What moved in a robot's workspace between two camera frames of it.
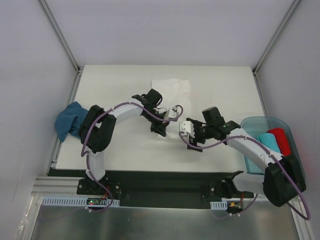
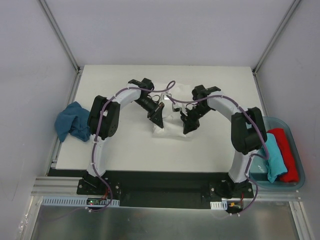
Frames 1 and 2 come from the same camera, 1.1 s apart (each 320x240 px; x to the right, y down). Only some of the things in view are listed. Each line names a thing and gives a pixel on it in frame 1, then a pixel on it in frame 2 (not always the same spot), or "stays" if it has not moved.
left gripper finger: (161, 129) -> (156, 117)
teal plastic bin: (261, 124) stays
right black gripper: (195, 137) -> (189, 118)
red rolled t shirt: (282, 141) stays
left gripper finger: (157, 127) -> (159, 111)
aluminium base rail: (57, 186) stays
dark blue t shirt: (70, 120) stays
